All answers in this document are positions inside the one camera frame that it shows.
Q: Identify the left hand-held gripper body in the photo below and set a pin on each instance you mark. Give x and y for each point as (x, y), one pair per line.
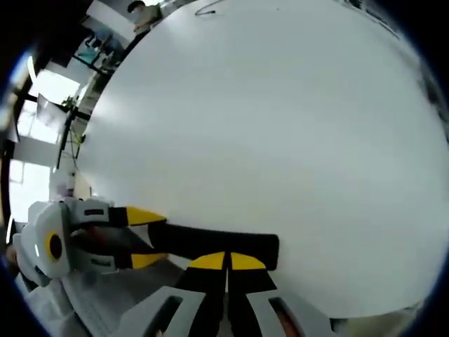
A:
(42, 228)

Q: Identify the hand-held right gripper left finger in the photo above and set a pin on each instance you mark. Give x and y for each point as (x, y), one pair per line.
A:
(207, 298)

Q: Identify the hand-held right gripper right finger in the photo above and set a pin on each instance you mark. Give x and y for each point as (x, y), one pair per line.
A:
(249, 298)

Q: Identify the black remote control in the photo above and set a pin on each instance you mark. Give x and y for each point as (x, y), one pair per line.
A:
(217, 240)

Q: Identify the black tripod stand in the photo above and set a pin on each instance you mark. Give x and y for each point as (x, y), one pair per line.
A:
(68, 133)

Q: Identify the silver computer monitor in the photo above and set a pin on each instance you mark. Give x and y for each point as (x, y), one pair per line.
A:
(51, 110)

